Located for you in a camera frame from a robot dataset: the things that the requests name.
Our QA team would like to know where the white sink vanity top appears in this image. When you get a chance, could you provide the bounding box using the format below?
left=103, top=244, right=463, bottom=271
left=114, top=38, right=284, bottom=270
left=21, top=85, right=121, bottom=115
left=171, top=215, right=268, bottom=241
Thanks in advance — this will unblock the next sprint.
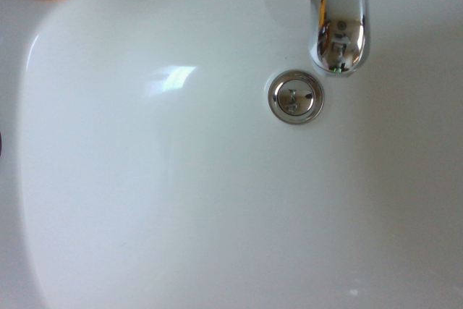
left=0, top=0, right=463, bottom=309

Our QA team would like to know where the chrome sink drain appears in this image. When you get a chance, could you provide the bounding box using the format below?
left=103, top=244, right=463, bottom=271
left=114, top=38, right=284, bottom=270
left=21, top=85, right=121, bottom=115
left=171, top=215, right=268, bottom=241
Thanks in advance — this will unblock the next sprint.
left=267, top=69, right=326, bottom=126

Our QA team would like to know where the chrome sink faucet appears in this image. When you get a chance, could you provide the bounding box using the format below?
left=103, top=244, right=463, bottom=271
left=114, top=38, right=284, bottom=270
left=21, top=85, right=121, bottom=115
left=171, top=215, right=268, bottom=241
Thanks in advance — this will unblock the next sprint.
left=306, top=0, right=373, bottom=79

